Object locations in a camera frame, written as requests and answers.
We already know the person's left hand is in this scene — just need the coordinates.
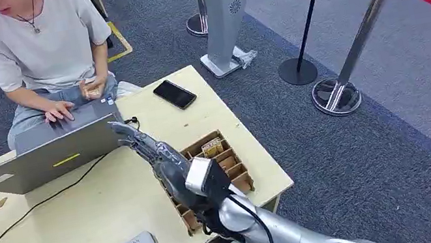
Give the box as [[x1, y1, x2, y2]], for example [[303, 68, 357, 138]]
[[78, 73, 112, 103]]

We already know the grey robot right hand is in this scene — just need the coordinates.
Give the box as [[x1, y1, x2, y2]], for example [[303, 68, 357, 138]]
[[108, 107, 214, 225]]

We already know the person's right hand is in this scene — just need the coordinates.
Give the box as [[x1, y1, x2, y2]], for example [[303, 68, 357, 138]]
[[41, 98, 78, 126]]

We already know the grey laptop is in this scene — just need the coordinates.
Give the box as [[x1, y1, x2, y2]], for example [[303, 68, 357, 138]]
[[0, 94, 134, 199]]

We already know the stack of cards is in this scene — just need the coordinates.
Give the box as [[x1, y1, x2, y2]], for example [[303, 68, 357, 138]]
[[200, 136, 226, 160]]

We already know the person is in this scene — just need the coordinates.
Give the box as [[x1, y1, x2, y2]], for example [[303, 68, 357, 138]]
[[0, 0, 129, 153]]

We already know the wooden card box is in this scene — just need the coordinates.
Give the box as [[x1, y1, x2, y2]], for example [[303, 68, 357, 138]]
[[151, 124, 261, 240]]

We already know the black smartphone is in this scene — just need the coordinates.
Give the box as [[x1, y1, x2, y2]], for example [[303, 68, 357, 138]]
[[151, 75, 199, 115]]

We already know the chrome stanchion base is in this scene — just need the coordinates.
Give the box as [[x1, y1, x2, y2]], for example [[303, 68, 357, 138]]
[[182, 0, 214, 40]]

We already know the clear plastic bag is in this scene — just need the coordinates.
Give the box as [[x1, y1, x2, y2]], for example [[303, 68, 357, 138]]
[[231, 43, 261, 71]]

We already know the grey standing kiosk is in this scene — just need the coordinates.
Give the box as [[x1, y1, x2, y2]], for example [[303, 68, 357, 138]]
[[189, 0, 260, 83]]

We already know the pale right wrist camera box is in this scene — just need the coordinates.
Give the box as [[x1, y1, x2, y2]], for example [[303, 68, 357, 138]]
[[181, 152, 235, 208]]

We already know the black laptop cable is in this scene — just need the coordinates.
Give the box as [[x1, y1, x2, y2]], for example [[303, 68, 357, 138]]
[[0, 154, 123, 243]]

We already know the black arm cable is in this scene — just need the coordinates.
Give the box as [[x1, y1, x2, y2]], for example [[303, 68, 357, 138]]
[[227, 188, 275, 243]]

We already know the black stanchion post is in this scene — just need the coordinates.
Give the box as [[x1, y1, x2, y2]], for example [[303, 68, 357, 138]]
[[266, 0, 353, 90]]

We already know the chrome stanchion post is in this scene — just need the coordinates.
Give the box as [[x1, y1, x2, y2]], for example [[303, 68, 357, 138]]
[[294, 0, 427, 121]]

